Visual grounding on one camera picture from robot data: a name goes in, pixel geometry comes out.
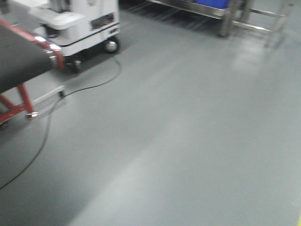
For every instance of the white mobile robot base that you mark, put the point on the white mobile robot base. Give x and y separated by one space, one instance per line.
70 26

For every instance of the steel shelf rack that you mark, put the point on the steel shelf rack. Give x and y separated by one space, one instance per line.
235 14

